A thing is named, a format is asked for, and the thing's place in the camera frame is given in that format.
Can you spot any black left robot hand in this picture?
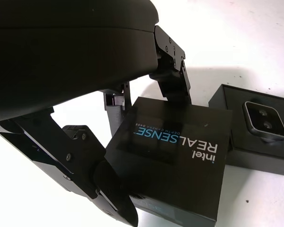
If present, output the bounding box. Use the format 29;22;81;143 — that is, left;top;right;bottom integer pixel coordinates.
0;0;192;227

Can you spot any black RealSense box lid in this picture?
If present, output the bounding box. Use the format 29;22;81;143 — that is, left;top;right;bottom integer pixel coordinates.
104;96;234;227

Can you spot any silver RealSense depth camera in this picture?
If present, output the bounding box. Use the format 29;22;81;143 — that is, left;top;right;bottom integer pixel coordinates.
241;100;284;144

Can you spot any black camera box base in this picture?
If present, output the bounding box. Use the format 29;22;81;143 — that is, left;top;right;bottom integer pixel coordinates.
208;84;284;177

